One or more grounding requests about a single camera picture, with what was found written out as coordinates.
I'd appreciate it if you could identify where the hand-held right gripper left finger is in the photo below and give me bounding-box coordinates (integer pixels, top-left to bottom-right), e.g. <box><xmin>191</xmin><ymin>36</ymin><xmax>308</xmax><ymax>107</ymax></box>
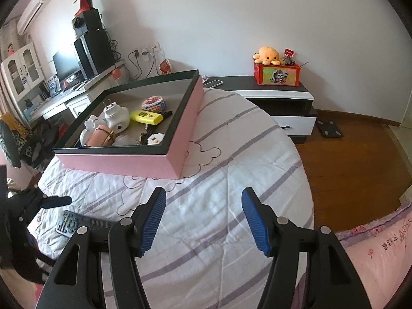
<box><xmin>35</xmin><ymin>186</ymin><xmax>167</xmax><ymax>309</ymax></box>

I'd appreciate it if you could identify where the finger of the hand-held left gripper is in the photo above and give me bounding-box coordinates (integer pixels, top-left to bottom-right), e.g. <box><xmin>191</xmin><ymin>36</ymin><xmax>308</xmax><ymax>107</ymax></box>
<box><xmin>27</xmin><ymin>232</ymin><xmax>56</xmax><ymax>265</ymax></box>
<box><xmin>19</xmin><ymin>186</ymin><xmax>73</xmax><ymax>221</ymax></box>

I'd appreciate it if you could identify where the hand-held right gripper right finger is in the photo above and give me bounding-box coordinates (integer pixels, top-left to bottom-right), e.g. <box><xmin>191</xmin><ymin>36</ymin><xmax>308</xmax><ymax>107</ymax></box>
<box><xmin>241</xmin><ymin>187</ymin><xmax>375</xmax><ymax>309</ymax></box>

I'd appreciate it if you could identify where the remote control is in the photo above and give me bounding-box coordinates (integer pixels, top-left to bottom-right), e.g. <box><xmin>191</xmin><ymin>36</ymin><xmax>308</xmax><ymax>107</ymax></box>
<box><xmin>56</xmin><ymin>211</ymin><xmax>118</xmax><ymax>237</ymax></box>

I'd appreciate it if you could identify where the pink box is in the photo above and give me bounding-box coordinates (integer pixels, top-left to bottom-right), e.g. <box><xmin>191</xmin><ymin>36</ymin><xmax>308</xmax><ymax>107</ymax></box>
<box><xmin>52</xmin><ymin>69</ymin><xmax>205</xmax><ymax>180</ymax></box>

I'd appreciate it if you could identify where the rose gold cup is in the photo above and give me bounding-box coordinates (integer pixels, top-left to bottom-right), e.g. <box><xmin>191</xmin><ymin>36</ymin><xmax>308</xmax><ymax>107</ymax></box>
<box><xmin>87</xmin><ymin>125</ymin><xmax>115</xmax><ymax>147</ymax></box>

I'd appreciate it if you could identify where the black hair clip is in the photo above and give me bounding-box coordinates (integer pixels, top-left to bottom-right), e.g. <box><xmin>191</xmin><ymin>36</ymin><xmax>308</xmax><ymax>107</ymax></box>
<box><xmin>139</xmin><ymin>124</ymin><xmax>156</xmax><ymax>144</ymax></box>

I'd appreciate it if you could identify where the white plug adapter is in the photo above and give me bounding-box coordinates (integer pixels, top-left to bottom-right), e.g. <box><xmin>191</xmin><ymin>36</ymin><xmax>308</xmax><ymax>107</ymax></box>
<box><xmin>103</xmin><ymin>101</ymin><xmax>131</xmax><ymax>134</ymax></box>

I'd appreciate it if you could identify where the yellow highlighter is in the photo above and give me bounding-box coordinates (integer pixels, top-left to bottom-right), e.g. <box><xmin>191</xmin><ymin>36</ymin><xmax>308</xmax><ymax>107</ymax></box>
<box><xmin>130</xmin><ymin>110</ymin><xmax>164</xmax><ymax>125</ymax></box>

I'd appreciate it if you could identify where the pink block ring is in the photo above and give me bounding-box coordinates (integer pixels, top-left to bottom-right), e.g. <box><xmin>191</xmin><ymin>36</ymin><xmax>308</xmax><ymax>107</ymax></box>
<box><xmin>142</xmin><ymin>96</ymin><xmax>167</xmax><ymax>113</ymax></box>

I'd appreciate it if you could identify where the white striped quilt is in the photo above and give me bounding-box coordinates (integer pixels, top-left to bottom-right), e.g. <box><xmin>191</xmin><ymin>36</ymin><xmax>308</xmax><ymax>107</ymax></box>
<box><xmin>27</xmin><ymin>87</ymin><xmax>314</xmax><ymax>309</ymax></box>

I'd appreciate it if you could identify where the yellow cloth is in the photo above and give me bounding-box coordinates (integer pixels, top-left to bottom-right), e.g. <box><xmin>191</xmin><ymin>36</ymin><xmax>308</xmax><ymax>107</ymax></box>
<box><xmin>0</xmin><ymin>113</ymin><xmax>28</xmax><ymax>139</ymax></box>

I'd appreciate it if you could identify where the teal flat box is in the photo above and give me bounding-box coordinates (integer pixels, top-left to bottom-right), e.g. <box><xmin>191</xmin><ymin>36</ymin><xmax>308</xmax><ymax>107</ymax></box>
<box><xmin>23</xmin><ymin>103</ymin><xmax>46</xmax><ymax>118</ymax></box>

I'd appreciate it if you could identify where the white desk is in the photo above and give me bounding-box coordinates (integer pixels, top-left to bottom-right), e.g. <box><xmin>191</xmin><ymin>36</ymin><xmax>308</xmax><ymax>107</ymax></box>
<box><xmin>24</xmin><ymin>59</ymin><xmax>129</xmax><ymax>129</ymax></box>

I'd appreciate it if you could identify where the black bathroom scale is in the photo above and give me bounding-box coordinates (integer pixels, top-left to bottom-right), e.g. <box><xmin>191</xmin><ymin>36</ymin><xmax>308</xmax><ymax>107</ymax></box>
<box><xmin>315</xmin><ymin>119</ymin><xmax>344</xmax><ymax>139</ymax></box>

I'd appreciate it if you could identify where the pink printed fabric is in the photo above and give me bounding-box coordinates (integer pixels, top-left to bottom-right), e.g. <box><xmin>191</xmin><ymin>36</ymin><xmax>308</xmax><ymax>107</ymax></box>
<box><xmin>335</xmin><ymin>200</ymin><xmax>412</xmax><ymax>309</ymax></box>

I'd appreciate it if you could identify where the black computer monitor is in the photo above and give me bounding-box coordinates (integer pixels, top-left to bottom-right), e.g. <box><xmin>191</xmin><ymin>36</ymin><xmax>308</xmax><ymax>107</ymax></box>
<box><xmin>52</xmin><ymin>50</ymin><xmax>81</xmax><ymax>81</ymax></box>

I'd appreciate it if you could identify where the white glass-door cabinet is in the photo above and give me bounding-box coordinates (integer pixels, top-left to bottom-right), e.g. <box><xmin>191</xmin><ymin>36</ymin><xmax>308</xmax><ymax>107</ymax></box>
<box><xmin>0</xmin><ymin>42</ymin><xmax>46</xmax><ymax>104</ymax></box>

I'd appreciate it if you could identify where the black white low cabinet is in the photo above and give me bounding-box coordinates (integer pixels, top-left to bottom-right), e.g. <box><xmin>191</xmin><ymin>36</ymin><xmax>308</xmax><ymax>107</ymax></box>
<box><xmin>200</xmin><ymin>75</ymin><xmax>317</xmax><ymax>144</ymax></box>

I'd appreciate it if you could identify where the red storage box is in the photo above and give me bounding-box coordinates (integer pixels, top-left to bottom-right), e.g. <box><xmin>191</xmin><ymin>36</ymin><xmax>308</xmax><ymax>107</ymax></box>
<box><xmin>253</xmin><ymin>61</ymin><xmax>301</xmax><ymax>87</ymax></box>

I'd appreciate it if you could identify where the black computer tower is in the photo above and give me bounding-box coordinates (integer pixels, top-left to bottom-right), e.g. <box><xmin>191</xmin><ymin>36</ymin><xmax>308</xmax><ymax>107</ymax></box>
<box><xmin>74</xmin><ymin>27</ymin><xmax>116</xmax><ymax>79</ymax></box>

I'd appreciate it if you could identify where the yellow octopus plush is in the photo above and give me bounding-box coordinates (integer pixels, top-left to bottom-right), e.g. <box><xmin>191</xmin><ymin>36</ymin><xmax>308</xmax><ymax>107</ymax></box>
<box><xmin>253</xmin><ymin>46</ymin><xmax>284</xmax><ymax>65</ymax></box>

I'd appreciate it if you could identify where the black speaker box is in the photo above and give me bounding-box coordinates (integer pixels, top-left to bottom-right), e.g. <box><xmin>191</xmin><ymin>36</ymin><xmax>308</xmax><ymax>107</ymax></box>
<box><xmin>71</xmin><ymin>9</ymin><xmax>103</xmax><ymax>37</ymax></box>

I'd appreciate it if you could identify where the white air conditioner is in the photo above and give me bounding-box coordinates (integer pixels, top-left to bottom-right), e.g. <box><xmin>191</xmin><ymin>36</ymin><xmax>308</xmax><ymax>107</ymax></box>
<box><xmin>18</xmin><ymin>0</ymin><xmax>52</xmax><ymax>34</ymax></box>

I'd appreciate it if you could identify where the red cardboard box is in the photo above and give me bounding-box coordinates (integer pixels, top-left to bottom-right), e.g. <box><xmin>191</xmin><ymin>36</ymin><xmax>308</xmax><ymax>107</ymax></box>
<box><xmin>75</xmin><ymin>0</ymin><xmax>94</xmax><ymax>16</ymax></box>

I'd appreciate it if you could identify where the black power cable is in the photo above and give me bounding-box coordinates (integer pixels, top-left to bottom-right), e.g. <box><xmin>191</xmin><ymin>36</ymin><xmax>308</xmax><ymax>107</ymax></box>
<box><xmin>109</xmin><ymin>40</ymin><xmax>161</xmax><ymax>81</ymax></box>

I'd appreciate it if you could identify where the white wall socket panel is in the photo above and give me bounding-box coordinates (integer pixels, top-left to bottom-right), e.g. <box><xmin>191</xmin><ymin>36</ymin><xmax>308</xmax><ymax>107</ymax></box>
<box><xmin>133</xmin><ymin>42</ymin><xmax>161</xmax><ymax>58</ymax></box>

